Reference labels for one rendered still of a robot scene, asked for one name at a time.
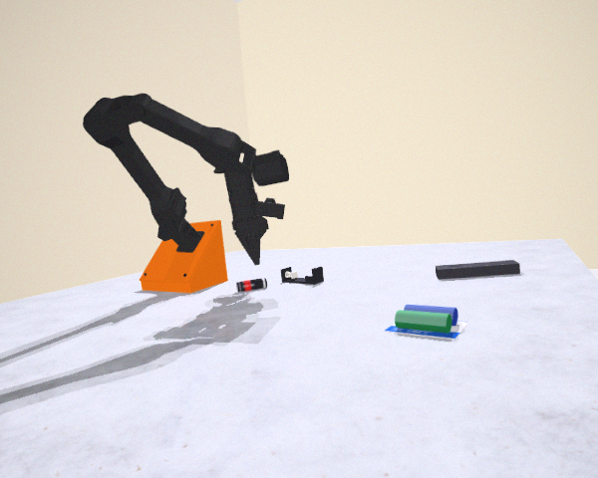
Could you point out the black rectangular bar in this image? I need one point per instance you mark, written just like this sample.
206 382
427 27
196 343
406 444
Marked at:
501 267

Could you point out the black and red battery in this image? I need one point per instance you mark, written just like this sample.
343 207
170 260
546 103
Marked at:
251 285

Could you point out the dark grey battery holder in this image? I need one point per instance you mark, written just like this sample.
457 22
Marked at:
288 277

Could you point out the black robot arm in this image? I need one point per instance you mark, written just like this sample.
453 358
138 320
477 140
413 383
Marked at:
107 122

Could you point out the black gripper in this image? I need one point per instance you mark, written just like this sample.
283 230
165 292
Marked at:
249 228

